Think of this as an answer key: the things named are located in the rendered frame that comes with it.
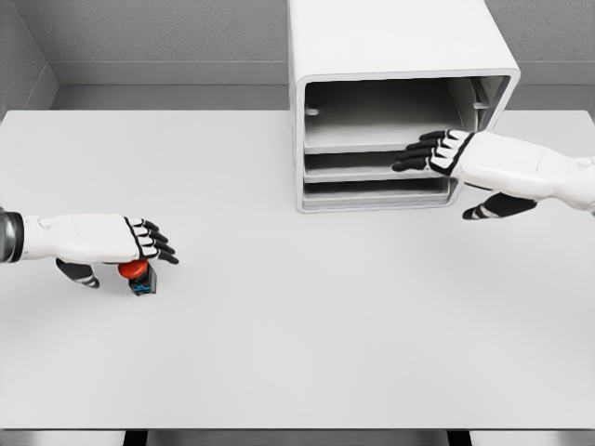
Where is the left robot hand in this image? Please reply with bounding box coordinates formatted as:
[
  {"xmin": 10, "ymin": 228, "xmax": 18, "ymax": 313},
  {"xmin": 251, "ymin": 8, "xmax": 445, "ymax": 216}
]
[{"xmin": 48, "ymin": 214, "xmax": 180, "ymax": 290}]

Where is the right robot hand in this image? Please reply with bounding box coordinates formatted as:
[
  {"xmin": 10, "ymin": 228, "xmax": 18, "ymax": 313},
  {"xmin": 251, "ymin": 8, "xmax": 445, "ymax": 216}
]
[{"xmin": 390, "ymin": 128, "xmax": 559, "ymax": 222}]

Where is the red button black load switch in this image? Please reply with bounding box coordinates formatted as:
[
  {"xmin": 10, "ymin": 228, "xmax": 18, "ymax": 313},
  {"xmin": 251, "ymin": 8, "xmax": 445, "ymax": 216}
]
[{"xmin": 116, "ymin": 260, "xmax": 160, "ymax": 297}]

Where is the white tabletop storage cabinet shell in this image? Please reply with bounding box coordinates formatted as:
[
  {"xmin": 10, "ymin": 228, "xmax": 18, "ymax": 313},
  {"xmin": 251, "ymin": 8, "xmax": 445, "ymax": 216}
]
[{"xmin": 286, "ymin": 0, "xmax": 522, "ymax": 215}]

